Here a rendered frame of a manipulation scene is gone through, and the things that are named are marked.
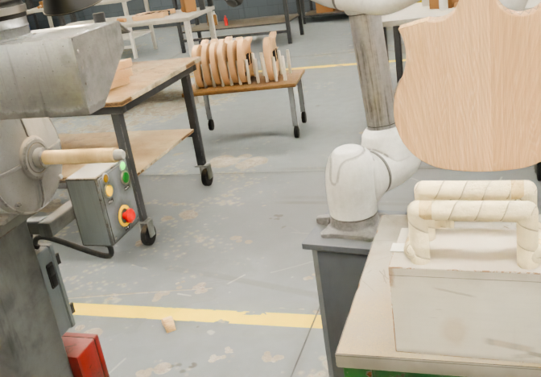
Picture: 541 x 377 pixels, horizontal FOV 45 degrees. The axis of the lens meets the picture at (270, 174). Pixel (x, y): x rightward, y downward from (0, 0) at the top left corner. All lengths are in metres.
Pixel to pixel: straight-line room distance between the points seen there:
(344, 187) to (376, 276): 0.64
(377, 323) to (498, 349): 0.24
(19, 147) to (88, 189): 0.30
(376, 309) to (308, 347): 1.52
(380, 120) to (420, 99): 0.78
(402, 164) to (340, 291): 0.46
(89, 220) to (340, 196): 0.76
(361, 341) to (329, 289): 0.94
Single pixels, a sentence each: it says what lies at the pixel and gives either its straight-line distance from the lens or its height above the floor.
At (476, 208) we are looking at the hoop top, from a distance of 1.08.
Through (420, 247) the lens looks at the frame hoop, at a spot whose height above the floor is 1.13.
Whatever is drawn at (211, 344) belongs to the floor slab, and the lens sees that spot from 2.98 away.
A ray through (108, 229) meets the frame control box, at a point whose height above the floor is 0.97.
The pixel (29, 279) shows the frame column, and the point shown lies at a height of 0.90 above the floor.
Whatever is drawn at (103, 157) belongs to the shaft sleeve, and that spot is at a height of 1.25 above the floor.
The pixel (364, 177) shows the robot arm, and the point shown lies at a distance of 2.05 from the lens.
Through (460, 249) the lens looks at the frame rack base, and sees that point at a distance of 1.18.
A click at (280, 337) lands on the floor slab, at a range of 2.93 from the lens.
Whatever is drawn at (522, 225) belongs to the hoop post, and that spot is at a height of 1.18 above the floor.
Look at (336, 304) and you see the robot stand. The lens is 2.21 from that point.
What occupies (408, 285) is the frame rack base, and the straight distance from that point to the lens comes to 1.15.
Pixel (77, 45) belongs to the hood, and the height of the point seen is 1.51.
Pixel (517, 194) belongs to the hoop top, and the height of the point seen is 1.19.
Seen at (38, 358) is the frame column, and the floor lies 0.70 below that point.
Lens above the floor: 1.67
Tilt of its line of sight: 21 degrees down
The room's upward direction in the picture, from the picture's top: 9 degrees counter-clockwise
